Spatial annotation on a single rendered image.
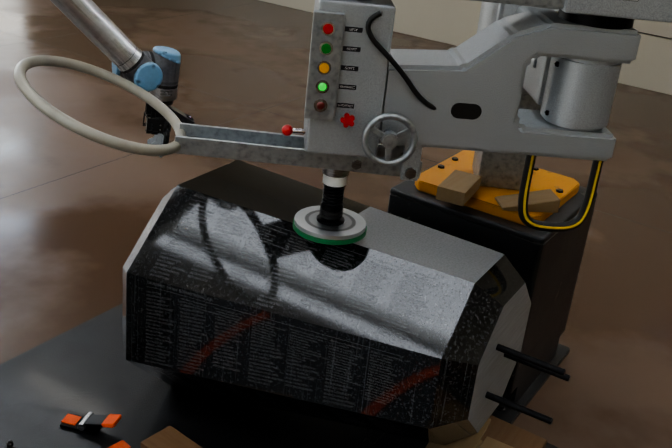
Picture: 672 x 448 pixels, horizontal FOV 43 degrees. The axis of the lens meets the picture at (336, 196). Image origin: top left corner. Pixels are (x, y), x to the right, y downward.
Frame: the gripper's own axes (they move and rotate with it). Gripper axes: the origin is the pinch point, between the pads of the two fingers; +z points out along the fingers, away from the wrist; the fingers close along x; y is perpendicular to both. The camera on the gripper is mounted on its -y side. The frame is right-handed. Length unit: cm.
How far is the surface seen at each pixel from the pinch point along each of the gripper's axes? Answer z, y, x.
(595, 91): -61, -93, 92
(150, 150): -28, 19, 64
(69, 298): 88, 21, -49
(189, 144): -26, 6, 56
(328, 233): -7, -33, 72
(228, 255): 13, -12, 49
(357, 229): -8, -42, 71
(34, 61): -39, 45, 31
